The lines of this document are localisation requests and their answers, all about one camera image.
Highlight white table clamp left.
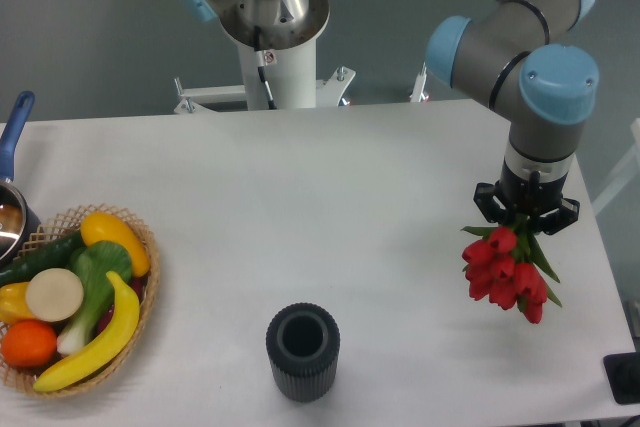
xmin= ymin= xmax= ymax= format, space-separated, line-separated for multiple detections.
xmin=173 ymin=77 xmax=246 ymax=114

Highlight white table clamp middle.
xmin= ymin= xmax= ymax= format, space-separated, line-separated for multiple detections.
xmin=316 ymin=66 xmax=356 ymax=108

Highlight blue handled steel pot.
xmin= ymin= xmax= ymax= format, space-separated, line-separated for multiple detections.
xmin=1 ymin=91 xmax=40 ymax=268

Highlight woven wicker basket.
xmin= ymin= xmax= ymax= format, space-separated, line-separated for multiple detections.
xmin=1 ymin=204 xmax=160 ymax=398

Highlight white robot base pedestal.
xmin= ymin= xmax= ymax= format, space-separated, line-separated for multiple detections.
xmin=221 ymin=0 xmax=330 ymax=110

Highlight green bok choy toy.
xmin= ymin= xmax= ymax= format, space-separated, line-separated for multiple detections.
xmin=57 ymin=241 xmax=132 ymax=357

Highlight yellow plastic bell pepper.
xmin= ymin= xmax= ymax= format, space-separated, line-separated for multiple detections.
xmin=0 ymin=282 xmax=35 ymax=325

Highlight green plastic cucumber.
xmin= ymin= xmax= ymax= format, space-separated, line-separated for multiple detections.
xmin=1 ymin=231 xmax=85 ymax=287

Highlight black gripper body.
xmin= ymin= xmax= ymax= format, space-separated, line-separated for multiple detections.
xmin=494 ymin=163 xmax=569 ymax=220

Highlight white frame at right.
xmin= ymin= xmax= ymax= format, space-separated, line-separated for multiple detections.
xmin=592 ymin=118 xmax=639 ymax=216

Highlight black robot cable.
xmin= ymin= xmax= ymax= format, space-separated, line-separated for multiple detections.
xmin=252 ymin=26 xmax=278 ymax=111

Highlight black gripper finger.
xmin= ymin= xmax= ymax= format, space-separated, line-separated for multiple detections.
xmin=530 ymin=198 xmax=580 ymax=235
xmin=473 ymin=182 xmax=515 ymax=225

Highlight red tulip bouquet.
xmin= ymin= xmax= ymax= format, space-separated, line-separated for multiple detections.
xmin=461 ymin=214 xmax=563 ymax=325

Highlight orange plastic fruit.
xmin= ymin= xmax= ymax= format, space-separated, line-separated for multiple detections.
xmin=1 ymin=320 xmax=57 ymax=368

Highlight white table clamp right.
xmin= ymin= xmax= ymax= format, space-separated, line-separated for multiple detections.
xmin=409 ymin=63 xmax=430 ymax=103

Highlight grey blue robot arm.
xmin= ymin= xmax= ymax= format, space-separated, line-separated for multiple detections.
xmin=180 ymin=0 xmax=599 ymax=235

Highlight dark grey ribbed vase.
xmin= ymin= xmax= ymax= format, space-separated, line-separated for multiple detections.
xmin=265 ymin=303 xmax=341 ymax=403

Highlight black device at edge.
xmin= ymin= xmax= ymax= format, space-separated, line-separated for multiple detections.
xmin=603 ymin=352 xmax=639 ymax=405

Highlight yellow plastic banana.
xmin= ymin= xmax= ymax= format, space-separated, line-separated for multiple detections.
xmin=33 ymin=271 xmax=140 ymax=393

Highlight white table clamp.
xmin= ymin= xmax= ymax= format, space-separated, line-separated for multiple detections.
xmin=316 ymin=66 xmax=356 ymax=108
xmin=173 ymin=77 xmax=246 ymax=114
xmin=409 ymin=63 xmax=430 ymax=103

